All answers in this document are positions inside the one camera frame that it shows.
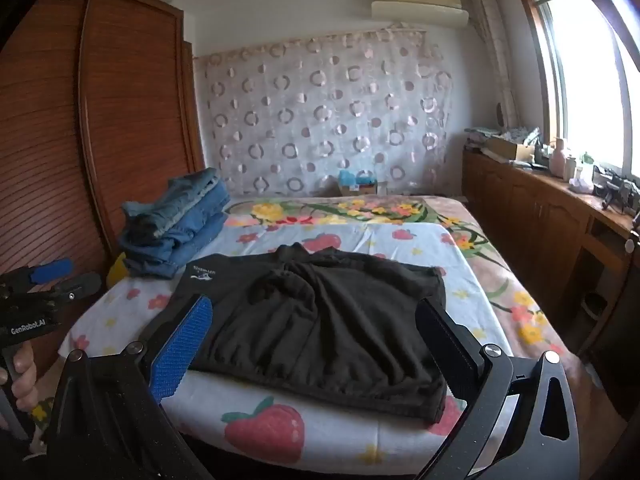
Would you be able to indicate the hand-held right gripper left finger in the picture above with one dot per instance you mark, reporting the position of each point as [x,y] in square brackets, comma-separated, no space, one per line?
[181,352]

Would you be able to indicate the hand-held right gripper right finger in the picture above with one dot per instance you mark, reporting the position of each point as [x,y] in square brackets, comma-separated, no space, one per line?
[450,350]

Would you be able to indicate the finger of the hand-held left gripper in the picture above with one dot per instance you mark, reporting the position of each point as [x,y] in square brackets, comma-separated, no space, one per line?
[80,285]
[52,270]

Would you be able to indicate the black pants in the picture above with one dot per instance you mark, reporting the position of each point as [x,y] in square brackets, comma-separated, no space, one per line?
[320,320]

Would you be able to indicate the person's left hand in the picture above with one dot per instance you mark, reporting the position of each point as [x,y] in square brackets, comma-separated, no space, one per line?
[24,377]

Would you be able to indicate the yellow cloth item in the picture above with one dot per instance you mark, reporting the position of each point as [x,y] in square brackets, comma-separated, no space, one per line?
[117,270]

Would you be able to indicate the floral blanket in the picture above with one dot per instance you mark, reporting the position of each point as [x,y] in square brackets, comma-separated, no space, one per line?
[495,265]

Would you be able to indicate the strawberry print sheet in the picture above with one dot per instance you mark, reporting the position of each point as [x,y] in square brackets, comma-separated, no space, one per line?
[280,430]

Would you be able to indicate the wooden wardrobe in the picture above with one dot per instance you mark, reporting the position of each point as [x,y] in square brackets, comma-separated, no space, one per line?
[100,135]

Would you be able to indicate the wooden side cabinet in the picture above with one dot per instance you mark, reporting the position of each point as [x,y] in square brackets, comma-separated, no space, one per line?
[530,210]

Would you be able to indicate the cardboard box with blue items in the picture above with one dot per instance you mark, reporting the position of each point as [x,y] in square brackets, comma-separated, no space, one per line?
[357,182]

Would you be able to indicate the open cardboard box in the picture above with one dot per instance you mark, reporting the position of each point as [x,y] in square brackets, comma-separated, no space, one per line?
[507,149]

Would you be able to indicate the pink bottle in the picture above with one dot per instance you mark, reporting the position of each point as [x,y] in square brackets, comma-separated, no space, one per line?
[558,160]

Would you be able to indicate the black device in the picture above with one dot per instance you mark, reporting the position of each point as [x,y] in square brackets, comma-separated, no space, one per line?
[617,187]

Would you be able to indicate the bunched window curtain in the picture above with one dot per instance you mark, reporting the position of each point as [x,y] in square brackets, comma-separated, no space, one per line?
[492,55]

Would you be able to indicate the window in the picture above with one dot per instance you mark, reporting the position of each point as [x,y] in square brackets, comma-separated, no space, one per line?
[585,70]

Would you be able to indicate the beige air conditioner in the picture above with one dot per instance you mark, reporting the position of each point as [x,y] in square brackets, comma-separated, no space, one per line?
[420,2]

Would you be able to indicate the circle pattern wall curtain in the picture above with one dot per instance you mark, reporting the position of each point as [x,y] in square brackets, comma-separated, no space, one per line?
[325,115]

